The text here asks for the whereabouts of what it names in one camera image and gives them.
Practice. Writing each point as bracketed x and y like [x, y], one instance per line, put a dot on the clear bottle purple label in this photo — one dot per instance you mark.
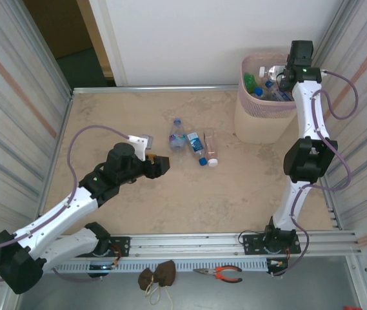
[177, 137]

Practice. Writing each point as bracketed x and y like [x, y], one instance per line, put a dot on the clear bottle blue white label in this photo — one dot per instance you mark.
[196, 142]

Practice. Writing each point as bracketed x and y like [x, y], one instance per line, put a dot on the clear bottle pale blue label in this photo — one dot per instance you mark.
[280, 95]

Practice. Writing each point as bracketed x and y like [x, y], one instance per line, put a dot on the pinkish clear bottle white cap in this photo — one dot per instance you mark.
[210, 145]

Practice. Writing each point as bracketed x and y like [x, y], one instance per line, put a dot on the blue label bottle blue cap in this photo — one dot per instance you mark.
[259, 92]

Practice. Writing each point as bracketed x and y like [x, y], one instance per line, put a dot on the green soda bottle yellow cap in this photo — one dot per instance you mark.
[249, 80]

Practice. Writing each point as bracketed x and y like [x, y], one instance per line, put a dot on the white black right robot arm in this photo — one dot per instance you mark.
[309, 109]

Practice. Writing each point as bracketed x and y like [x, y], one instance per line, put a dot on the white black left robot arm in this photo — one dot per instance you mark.
[51, 219]

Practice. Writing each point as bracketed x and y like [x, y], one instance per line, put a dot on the pink plastic waste bin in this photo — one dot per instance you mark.
[254, 129]

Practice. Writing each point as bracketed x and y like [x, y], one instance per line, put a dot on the large brown cloth pouch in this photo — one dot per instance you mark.
[165, 272]

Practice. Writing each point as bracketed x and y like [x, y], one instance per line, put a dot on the tan door edge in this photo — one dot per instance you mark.
[99, 48]

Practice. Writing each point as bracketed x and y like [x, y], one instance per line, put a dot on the small brown cloth pouch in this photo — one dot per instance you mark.
[145, 279]

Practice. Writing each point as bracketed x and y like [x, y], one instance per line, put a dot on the grey metal shelf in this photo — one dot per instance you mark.
[299, 290]

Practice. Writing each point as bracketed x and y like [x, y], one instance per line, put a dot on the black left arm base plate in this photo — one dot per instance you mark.
[122, 245]

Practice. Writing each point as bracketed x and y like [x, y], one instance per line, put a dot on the white door frame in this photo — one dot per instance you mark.
[112, 48]

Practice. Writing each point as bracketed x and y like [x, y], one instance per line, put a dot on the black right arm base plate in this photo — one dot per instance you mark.
[251, 243]

